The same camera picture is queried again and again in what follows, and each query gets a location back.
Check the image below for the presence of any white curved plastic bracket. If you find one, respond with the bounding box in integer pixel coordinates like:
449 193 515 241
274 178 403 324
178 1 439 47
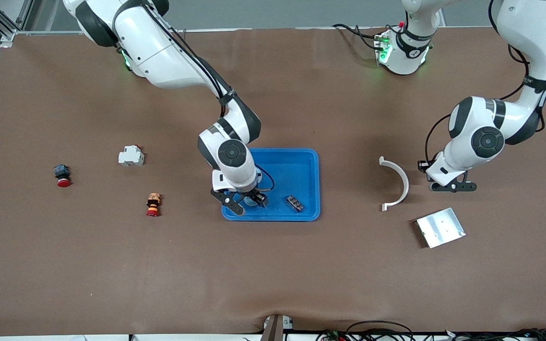
379 156 410 212

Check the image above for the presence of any blue plastic tray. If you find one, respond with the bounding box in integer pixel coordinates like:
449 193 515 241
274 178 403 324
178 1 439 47
221 148 321 222

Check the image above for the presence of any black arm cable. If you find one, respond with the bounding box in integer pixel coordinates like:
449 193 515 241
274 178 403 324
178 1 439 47
169 26 277 194
424 0 546 166

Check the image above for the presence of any black base power cable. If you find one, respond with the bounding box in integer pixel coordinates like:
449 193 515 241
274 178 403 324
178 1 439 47
332 23 387 52

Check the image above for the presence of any orange red stacked push button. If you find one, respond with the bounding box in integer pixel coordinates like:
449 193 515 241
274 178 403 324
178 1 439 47
146 192 162 218

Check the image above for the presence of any black cable bundle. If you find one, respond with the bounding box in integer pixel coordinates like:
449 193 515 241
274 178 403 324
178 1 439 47
444 328 546 341

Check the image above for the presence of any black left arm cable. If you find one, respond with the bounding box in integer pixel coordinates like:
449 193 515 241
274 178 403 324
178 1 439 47
424 0 546 166

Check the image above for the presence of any brown table cover mat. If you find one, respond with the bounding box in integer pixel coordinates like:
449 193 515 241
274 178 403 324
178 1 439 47
0 26 546 337

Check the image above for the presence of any silver metal plate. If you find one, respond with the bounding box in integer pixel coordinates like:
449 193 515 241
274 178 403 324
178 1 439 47
415 207 466 249

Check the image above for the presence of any white circuit breaker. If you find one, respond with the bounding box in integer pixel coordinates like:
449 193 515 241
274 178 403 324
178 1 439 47
118 144 145 167

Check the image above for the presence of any black red mushroom push button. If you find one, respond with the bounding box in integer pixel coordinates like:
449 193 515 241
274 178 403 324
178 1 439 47
54 164 72 188

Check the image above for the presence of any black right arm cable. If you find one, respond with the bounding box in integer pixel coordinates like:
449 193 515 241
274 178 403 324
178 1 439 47
169 26 277 194

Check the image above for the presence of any grey metal mounting bracket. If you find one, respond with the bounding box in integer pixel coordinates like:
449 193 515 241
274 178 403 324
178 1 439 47
260 314 295 341

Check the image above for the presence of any black cable loop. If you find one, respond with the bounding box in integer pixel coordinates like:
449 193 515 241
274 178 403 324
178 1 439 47
346 321 414 341

